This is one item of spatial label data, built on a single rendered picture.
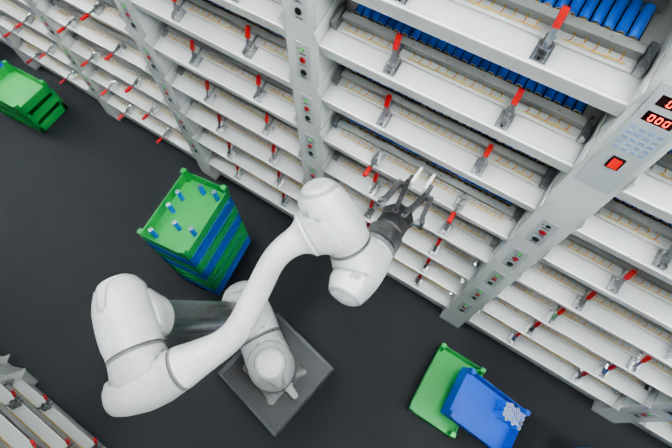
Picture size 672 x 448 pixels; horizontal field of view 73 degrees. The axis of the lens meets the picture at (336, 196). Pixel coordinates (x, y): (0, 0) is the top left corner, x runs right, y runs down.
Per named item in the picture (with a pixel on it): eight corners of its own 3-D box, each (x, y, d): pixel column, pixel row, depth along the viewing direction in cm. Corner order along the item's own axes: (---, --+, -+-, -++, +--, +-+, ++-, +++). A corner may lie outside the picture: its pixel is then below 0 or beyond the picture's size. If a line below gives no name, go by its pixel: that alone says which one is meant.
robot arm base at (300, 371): (277, 415, 166) (276, 416, 161) (241, 367, 172) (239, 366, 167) (315, 380, 172) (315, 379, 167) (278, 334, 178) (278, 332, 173)
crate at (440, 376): (450, 438, 182) (454, 438, 175) (406, 408, 187) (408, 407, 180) (481, 371, 194) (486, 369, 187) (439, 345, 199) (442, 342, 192)
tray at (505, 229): (505, 241, 127) (512, 238, 118) (325, 143, 142) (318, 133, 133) (539, 180, 128) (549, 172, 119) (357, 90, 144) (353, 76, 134)
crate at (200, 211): (189, 261, 166) (183, 253, 159) (144, 240, 170) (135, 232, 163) (231, 195, 179) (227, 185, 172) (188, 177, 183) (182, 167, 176)
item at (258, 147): (307, 187, 178) (298, 178, 165) (190, 119, 193) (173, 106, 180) (333, 143, 180) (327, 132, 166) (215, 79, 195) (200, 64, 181)
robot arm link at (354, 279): (402, 267, 105) (381, 224, 99) (370, 320, 96) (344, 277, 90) (366, 262, 112) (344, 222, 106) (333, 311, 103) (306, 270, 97)
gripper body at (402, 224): (406, 232, 105) (422, 207, 111) (374, 214, 107) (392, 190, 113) (398, 249, 111) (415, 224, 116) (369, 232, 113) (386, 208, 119)
